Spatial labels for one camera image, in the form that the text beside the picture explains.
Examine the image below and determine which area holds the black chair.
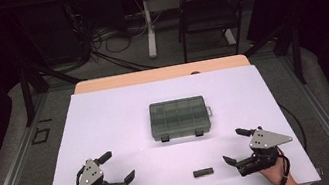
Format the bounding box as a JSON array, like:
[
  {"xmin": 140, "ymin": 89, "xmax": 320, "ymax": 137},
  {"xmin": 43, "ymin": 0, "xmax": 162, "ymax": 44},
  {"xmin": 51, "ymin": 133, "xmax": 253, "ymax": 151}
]
[{"xmin": 171, "ymin": 0, "xmax": 263, "ymax": 64}]

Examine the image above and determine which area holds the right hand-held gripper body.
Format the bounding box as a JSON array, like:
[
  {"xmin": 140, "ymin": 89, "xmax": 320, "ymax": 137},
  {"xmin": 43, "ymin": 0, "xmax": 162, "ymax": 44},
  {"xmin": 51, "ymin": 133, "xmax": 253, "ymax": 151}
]
[{"xmin": 230, "ymin": 121, "xmax": 299, "ymax": 178}]

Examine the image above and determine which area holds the black metal stand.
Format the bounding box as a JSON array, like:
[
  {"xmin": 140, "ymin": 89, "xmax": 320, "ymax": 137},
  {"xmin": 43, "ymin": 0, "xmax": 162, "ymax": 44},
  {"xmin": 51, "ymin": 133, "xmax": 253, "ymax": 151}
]
[
  {"xmin": 14, "ymin": 57, "xmax": 89, "ymax": 128},
  {"xmin": 239, "ymin": 21, "xmax": 308, "ymax": 94}
]

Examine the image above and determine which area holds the small black bar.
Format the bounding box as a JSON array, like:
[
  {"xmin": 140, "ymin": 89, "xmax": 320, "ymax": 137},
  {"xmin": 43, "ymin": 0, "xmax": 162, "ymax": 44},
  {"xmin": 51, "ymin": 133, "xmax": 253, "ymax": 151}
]
[{"xmin": 192, "ymin": 166, "xmax": 216, "ymax": 179}]

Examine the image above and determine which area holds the bundle of floor cables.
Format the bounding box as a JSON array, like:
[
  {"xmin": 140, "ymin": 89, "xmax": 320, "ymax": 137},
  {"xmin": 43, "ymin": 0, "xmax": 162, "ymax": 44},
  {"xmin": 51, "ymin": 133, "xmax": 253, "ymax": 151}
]
[{"xmin": 63, "ymin": 0, "xmax": 162, "ymax": 83}]

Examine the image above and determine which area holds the thin black cable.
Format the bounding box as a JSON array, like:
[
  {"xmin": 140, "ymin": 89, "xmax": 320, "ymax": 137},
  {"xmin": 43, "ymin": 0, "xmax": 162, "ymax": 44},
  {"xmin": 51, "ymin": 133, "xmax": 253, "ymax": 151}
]
[{"xmin": 277, "ymin": 99, "xmax": 309, "ymax": 156}]

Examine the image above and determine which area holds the light wooden table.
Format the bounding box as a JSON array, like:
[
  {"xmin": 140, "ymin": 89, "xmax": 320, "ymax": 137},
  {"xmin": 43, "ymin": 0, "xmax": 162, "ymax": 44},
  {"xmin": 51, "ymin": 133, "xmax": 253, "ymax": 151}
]
[{"xmin": 72, "ymin": 52, "xmax": 252, "ymax": 95}]

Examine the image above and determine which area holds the person's right hand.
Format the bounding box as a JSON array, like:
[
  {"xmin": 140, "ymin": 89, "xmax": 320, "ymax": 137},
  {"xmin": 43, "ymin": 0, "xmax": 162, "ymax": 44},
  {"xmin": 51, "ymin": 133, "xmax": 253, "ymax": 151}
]
[{"xmin": 257, "ymin": 155, "xmax": 297, "ymax": 185}]

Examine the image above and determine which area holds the white table board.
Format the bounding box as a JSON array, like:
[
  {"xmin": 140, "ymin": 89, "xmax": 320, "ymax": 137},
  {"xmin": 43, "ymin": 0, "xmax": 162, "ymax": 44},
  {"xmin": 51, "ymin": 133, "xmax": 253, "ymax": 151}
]
[{"xmin": 22, "ymin": 56, "xmax": 322, "ymax": 185}]

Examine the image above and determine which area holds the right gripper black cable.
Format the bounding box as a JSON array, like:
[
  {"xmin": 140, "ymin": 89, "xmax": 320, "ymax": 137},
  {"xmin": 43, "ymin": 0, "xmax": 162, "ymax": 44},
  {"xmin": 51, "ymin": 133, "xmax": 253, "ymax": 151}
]
[{"xmin": 268, "ymin": 145, "xmax": 295, "ymax": 185}]

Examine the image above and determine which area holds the grey transparent plastic organizer box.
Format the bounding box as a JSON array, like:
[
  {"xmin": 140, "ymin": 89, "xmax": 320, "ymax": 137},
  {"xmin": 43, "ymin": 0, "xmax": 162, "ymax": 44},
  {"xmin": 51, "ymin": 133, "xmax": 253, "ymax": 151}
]
[{"xmin": 146, "ymin": 93, "xmax": 217, "ymax": 145}]

